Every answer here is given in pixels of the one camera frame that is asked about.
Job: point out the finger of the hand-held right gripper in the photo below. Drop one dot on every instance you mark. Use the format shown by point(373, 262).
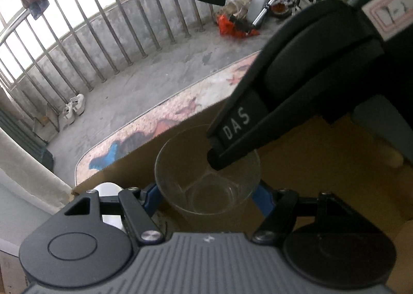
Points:
point(237, 126)

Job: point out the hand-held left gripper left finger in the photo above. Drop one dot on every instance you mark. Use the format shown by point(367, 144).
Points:
point(149, 200)

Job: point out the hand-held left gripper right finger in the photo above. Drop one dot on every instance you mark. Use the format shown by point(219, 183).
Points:
point(263, 198)

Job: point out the clear plastic cup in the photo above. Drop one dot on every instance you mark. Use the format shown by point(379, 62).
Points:
point(206, 197)

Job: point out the brown cardboard box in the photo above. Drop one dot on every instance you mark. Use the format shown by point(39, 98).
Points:
point(322, 168)

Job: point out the white cylindrical container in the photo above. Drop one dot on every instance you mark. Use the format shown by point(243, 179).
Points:
point(108, 190)

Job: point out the white plastic jug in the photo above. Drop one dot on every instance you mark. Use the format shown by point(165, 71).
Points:
point(258, 5)

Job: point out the pale plastic item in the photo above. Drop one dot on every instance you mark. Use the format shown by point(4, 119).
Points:
point(371, 132)

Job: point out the beige crumpled bag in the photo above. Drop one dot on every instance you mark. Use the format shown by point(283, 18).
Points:
point(234, 6)

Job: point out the red plastic bag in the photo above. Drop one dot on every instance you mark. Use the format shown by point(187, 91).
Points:
point(226, 24)

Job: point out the white shoe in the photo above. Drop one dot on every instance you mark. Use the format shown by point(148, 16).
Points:
point(68, 114)
point(79, 105)

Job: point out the metal balcony railing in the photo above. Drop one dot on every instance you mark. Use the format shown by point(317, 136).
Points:
point(142, 51)

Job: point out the dark green ribbed crate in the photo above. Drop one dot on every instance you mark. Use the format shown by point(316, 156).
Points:
point(22, 139)

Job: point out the grey-blue hanging cloth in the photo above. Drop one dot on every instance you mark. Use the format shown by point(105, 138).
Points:
point(38, 9)

